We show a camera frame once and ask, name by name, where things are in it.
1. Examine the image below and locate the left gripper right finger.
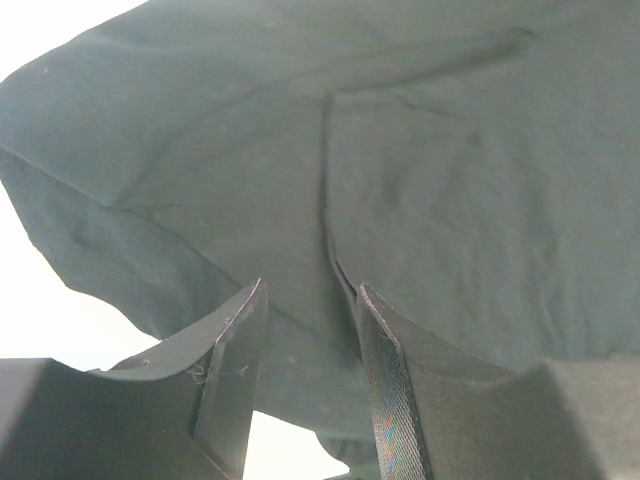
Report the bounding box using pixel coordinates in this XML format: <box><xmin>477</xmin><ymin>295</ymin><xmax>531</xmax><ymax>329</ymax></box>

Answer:
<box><xmin>357</xmin><ymin>285</ymin><xmax>639</xmax><ymax>479</ymax></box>

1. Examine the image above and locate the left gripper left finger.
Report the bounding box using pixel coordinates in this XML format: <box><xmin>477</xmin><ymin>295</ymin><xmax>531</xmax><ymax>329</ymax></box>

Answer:
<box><xmin>1</xmin><ymin>281</ymin><xmax>268</xmax><ymax>479</ymax></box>

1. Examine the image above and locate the black t shirt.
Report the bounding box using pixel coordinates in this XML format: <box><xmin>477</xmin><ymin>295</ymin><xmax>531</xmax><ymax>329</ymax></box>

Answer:
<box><xmin>1</xmin><ymin>1</ymin><xmax>639</xmax><ymax>468</ymax></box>

